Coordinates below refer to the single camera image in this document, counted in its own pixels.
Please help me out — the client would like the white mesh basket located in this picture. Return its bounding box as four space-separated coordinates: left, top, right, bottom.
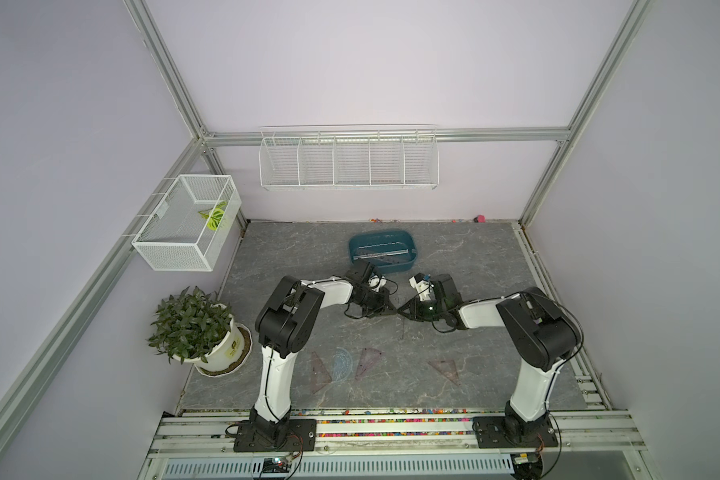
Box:
132 174 242 272

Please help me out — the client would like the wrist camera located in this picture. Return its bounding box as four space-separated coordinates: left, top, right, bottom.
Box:
344 260 387 290
409 273 461 302

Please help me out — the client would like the circuit board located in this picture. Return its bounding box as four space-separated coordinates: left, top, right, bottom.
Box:
511 454 544 480
259 457 291 478

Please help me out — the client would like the clear straight ruler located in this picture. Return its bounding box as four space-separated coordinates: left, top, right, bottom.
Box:
353 250 410 263
396 315 407 341

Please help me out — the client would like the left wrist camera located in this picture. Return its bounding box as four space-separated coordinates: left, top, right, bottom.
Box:
344 260 387 290

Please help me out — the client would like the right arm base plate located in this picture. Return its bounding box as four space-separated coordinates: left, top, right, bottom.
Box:
472 414 560 449

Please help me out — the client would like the white wire wall shelf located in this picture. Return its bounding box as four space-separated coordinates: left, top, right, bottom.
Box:
258 127 440 190

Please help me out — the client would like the teal plastic storage box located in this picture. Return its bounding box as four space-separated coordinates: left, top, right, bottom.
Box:
348 229 418 274

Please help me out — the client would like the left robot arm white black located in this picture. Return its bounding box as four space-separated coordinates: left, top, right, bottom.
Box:
251 273 394 427

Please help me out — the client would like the circuit board right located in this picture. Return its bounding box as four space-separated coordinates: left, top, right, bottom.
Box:
511 454 544 480

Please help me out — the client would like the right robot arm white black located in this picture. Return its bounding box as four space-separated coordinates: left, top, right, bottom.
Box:
398 287 583 426

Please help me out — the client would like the clear straight ruler bottom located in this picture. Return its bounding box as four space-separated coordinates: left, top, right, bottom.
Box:
396 315 407 341

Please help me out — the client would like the potted green plant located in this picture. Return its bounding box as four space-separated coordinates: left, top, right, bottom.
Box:
147 287 252 378

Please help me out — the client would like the blue protractor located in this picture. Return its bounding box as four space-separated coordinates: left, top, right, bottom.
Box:
332 347 354 383

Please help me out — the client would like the circuit board left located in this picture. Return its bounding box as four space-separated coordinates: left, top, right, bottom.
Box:
259 457 291 478

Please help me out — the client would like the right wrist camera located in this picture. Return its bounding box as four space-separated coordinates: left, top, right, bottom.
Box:
409 273 461 302

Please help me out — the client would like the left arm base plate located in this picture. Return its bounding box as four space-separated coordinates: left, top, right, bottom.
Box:
233 418 317 453

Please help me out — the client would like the white vent grille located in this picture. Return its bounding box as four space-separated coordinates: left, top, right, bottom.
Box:
158 454 515 479

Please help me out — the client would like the green leaf toy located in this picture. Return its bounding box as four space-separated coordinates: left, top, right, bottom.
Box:
199 201 227 231

